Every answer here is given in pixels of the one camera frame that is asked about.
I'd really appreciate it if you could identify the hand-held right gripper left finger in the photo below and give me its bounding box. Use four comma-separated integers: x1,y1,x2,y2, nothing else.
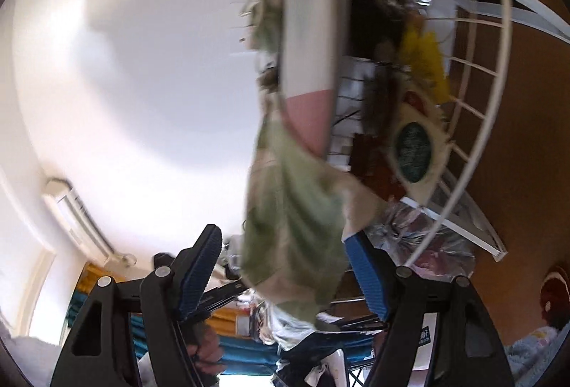
50,224,223,387

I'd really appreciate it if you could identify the person's left hand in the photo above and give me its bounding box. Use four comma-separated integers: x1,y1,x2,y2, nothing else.
189,322,226,376

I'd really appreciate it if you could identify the beige pouch dark oval label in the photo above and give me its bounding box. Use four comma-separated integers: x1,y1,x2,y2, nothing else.
387,102,451,194

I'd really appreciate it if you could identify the white air conditioner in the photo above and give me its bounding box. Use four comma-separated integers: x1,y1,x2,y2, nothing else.
42,178,117,265

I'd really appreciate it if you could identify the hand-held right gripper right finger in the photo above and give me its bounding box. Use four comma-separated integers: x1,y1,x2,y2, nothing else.
343,231,517,387

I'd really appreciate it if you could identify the white metal rack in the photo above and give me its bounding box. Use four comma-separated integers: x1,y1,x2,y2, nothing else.
352,0,570,263

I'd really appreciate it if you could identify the clear plastic bag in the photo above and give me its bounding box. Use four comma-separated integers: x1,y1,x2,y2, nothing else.
369,200,473,281

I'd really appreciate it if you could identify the dark red round object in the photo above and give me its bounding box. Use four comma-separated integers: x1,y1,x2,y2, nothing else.
540,266,570,325

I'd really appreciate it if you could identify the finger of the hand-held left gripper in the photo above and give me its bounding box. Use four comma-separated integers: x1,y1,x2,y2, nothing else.
198,280,255,319

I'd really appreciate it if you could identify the green leaf print garment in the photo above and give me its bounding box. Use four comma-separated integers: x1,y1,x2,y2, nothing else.
240,0,390,323

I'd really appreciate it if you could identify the yellow cloth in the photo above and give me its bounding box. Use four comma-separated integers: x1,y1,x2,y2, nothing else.
401,24,450,103

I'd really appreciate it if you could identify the light blue fluffy cloth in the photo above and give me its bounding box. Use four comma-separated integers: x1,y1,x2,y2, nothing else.
508,325,563,375

